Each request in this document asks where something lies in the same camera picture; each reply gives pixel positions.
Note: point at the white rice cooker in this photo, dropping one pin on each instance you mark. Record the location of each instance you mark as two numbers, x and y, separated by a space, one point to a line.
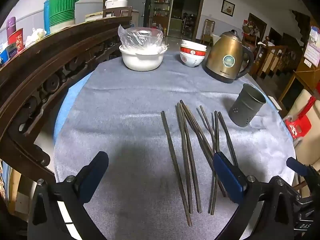
116 3

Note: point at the white plastic bag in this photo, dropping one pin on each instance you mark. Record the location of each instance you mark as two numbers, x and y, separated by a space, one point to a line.
36 36

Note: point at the wall calendar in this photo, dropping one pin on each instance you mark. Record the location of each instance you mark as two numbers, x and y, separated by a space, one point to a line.
313 46

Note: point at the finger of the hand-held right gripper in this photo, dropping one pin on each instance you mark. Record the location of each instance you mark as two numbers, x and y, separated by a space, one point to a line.
296 166

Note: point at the beige cabinet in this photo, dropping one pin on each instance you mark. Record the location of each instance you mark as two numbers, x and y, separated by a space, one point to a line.
94 16

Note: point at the bunch of dark chopsticks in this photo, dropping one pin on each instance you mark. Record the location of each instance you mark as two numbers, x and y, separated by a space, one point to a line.
216 130

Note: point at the shelf with bottles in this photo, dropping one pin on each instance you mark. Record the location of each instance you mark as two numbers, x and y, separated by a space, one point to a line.
162 7

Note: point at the plain white bowl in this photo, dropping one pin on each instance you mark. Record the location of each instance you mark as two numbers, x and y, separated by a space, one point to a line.
193 42

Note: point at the brown wooden chair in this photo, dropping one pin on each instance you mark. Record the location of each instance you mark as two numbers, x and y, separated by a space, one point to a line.
208 31

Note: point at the framed wall picture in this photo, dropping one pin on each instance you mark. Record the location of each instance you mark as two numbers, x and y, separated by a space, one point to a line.
228 7

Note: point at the blue printed box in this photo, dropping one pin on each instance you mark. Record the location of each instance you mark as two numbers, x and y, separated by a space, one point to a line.
7 53

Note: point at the blue table cover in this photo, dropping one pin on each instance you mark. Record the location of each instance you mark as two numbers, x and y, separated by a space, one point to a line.
65 100

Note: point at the grey tablecloth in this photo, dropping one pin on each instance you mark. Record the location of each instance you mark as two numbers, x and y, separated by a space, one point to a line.
120 110

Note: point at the gold electric kettle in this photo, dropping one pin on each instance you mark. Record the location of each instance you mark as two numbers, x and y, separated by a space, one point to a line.
226 57

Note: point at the white bowl with red emblems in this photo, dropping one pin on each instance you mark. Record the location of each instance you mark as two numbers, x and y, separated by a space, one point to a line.
192 59

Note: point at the large white basin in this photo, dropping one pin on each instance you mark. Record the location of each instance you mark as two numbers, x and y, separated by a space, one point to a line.
141 58

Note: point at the blue thermos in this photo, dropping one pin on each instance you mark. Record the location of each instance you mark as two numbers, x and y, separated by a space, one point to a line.
47 17

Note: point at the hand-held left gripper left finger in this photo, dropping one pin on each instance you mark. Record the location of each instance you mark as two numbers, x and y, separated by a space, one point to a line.
96 170

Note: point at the purple can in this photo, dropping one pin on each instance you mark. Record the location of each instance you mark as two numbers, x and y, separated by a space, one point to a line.
11 26

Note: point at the red plastic stool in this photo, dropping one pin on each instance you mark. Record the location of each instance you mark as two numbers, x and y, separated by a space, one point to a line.
298 127

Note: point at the dark perforated metal utensil holder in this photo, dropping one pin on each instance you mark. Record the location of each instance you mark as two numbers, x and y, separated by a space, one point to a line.
246 105

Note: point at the clear plastic-wrapped bowl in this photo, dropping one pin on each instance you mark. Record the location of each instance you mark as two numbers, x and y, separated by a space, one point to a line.
140 38

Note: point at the dark carved wooden furniture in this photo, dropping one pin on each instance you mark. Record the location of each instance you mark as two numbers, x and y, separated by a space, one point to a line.
37 67

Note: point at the green plastic thermos jug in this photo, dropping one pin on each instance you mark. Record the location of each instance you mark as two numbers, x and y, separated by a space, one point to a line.
62 5

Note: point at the wooden stair railing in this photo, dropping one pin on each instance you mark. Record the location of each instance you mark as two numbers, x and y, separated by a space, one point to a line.
271 55

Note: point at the red printed container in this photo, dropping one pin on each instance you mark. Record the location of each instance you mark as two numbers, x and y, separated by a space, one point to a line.
16 41

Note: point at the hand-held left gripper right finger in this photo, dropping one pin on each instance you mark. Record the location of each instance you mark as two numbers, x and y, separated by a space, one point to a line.
228 177

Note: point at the cream chair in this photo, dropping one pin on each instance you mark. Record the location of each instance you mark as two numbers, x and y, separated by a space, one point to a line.
307 112

